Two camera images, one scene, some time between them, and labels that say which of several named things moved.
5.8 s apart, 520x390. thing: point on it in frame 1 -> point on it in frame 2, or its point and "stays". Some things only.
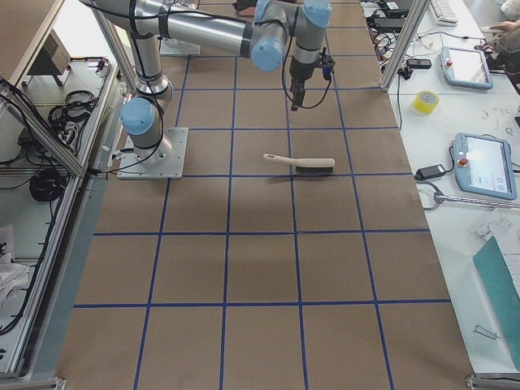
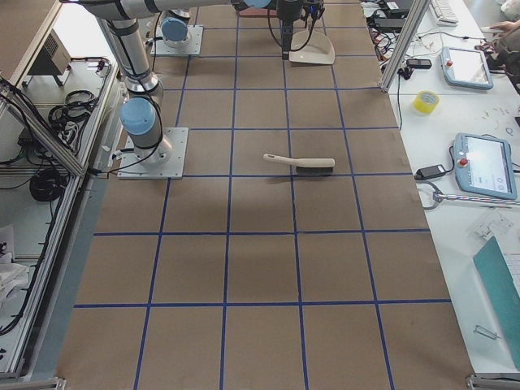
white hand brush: x=318 y=165 stays
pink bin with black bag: x=244 y=7 stays
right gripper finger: x=297 y=91 -> x=286 y=37
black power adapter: x=429 y=171 stays
